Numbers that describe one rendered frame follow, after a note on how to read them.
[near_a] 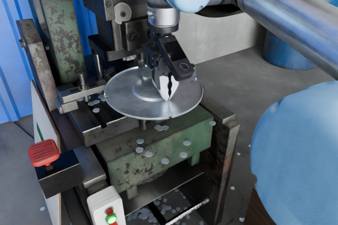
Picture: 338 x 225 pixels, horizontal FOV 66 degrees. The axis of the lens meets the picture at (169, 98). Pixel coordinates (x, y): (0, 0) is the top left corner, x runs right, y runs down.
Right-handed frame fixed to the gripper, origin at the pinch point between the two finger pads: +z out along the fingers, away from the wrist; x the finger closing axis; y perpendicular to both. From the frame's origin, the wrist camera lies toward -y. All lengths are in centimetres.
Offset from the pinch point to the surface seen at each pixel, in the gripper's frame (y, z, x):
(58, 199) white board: 27, 51, 34
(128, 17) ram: 15.5, -18.7, 3.0
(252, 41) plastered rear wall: 141, 73, -210
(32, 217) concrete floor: 49, 80, 48
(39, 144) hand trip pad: 4.1, 3.5, 33.3
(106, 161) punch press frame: 1.7, 15.1, 19.5
